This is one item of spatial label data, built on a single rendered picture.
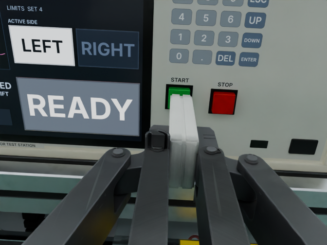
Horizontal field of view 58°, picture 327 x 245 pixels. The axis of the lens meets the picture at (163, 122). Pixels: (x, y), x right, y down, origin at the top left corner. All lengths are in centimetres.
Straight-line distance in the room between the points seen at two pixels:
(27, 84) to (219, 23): 17
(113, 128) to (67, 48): 8
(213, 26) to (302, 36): 7
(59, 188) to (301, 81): 23
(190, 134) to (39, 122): 17
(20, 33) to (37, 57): 2
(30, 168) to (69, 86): 8
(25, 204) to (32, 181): 3
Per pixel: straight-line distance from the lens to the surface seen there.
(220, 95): 25
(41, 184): 29
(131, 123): 27
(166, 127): 18
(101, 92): 26
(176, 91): 25
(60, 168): 28
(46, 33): 26
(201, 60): 25
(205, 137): 17
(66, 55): 26
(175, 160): 15
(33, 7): 26
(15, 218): 55
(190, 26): 24
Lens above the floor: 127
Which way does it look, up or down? 25 degrees down
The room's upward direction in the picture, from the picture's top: 3 degrees clockwise
